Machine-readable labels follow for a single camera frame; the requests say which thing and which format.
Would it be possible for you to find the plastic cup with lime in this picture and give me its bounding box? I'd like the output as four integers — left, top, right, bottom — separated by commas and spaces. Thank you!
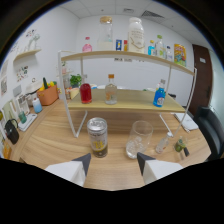
173, 134, 190, 161

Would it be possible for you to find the silver black soda water can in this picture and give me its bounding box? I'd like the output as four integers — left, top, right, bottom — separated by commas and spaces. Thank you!
86, 116, 109, 159

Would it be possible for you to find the white scale with green cup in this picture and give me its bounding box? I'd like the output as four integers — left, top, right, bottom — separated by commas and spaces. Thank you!
17, 111, 38, 132

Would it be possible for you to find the clear glass with ice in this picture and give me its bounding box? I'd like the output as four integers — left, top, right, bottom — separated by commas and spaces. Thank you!
125, 120, 154, 160

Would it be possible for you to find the white notebook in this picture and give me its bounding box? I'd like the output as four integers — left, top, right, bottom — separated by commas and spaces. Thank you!
173, 112, 199, 132

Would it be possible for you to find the black chair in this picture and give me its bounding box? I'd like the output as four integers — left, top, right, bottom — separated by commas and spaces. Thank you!
193, 105, 224, 161

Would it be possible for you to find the black kettle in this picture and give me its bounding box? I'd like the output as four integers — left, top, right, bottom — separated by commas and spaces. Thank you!
3, 118, 20, 145

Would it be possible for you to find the blue liquid bottle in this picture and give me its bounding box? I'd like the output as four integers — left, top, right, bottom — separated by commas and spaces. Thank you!
152, 78, 167, 108

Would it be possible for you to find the white-framed wooden two-tier rack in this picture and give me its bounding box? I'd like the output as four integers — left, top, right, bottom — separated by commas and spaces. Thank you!
57, 49, 198, 139

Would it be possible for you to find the white bottle with blue base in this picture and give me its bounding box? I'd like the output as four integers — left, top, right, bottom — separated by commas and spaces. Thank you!
32, 97, 44, 114

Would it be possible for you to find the orange basket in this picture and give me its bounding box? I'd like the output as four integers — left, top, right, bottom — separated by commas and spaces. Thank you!
36, 77, 60, 107

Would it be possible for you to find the red liquid bottle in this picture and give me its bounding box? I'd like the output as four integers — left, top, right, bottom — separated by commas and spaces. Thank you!
79, 73, 93, 105

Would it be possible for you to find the clear bottle with orange cap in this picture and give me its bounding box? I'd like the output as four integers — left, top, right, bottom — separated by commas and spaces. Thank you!
104, 73, 118, 106

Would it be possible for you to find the green potted plant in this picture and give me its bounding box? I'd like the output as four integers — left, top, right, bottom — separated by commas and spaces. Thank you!
69, 73, 83, 89

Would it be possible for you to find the brown door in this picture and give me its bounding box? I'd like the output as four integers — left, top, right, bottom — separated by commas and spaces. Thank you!
188, 43, 214, 116

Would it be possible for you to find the small clear bottle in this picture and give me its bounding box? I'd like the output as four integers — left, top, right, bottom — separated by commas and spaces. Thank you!
165, 45, 174, 63

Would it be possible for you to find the yellow printed can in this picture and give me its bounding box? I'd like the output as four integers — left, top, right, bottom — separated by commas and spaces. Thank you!
173, 43, 188, 68

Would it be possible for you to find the small light blue bottle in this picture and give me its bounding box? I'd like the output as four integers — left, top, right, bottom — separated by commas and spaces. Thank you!
147, 39, 156, 57

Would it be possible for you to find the clear bottle with green cap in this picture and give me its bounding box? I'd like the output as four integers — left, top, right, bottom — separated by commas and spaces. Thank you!
155, 34, 166, 60

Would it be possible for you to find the small pink bottle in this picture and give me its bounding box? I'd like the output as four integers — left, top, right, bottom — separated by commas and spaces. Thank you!
82, 36, 93, 53

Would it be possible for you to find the large white plastic bottle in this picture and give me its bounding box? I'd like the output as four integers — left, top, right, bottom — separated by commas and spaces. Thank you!
127, 16, 146, 54

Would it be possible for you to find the glass jar with cork lid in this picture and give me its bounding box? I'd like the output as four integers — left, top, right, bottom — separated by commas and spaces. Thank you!
97, 15, 114, 52

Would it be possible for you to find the ceiling air vent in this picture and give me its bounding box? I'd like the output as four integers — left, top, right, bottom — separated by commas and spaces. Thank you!
140, 9, 164, 19

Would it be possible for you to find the wooden wall shelf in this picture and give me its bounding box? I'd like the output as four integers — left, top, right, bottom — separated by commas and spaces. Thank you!
13, 48, 43, 63

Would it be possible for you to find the blue yellow wall poster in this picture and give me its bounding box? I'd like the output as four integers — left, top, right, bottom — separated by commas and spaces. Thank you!
115, 39, 123, 52

